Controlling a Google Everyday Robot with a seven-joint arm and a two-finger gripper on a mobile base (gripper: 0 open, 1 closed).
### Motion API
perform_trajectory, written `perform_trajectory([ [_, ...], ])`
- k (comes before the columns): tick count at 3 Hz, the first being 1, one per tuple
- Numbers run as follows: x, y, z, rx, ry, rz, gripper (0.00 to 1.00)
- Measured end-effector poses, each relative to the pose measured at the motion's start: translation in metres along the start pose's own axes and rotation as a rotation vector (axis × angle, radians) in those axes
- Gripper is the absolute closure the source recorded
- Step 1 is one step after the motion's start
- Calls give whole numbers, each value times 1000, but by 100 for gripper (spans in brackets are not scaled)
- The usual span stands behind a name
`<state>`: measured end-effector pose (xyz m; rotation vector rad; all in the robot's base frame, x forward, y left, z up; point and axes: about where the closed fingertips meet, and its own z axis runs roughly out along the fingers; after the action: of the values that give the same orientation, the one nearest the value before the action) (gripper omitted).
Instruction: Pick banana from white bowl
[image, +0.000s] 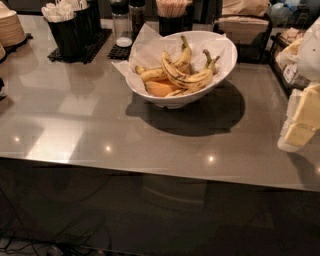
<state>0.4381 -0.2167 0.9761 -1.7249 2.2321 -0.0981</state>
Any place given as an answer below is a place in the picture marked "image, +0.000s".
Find black rubber mat left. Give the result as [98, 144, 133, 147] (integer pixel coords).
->
[47, 29, 112, 64]

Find white plastic cutlery bundle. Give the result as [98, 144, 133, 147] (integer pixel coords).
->
[41, 2, 76, 23]

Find stack of paper bowls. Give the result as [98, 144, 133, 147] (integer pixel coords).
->
[0, 1, 26, 47]

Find black stirrer holder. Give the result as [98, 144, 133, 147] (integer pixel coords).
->
[159, 5, 194, 36]

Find glass salt shaker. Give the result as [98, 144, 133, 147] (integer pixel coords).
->
[110, 0, 132, 48]

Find black tea packet rack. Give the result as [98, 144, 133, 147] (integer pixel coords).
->
[269, 28, 309, 96]

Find white paper bowl liner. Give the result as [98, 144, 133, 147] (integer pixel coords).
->
[113, 25, 237, 105]

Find yellow banana bottom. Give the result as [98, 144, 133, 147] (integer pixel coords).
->
[145, 80, 178, 97]

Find brown paper napkins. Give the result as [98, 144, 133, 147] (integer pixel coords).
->
[217, 0, 269, 45]

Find black cutlery holder front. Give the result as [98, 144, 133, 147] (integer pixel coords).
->
[47, 18, 83, 61]

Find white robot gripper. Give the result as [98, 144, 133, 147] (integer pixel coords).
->
[277, 17, 320, 152]

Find spotted yellow banana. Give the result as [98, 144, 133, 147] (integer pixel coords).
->
[161, 49, 219, 93]

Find wooden stirrer sticks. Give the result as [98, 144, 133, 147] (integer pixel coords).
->
[156, 0, 193, 18]

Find black rubber mat centre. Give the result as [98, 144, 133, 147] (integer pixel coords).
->
[107, 45, 131, 60]

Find black cutlery holder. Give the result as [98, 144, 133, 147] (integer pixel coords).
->
[75, 0, 101, 45]
[47, 18, 83, 61]

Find white ceramic bowl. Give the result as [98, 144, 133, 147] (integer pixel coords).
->
[125, 31, 237, 109]

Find yellow banana front edge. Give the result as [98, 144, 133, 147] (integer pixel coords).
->
[165, 89, 186, 97]

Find dark pepper shaker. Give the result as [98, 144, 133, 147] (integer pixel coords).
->
[129, 0, 145, 39]

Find yellow banana back left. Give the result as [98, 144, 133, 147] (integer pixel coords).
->
[135, 35, 192, 83]

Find black cutlery holder rear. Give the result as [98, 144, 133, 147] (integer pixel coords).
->
[75, 0, 101, 45]

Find black napkin holder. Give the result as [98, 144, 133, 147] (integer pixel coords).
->
[213, 14, 272, 63]

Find black rubber mat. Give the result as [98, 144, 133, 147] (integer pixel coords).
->
[47, 29, 112, 64]
[107, 45, 131, 60]

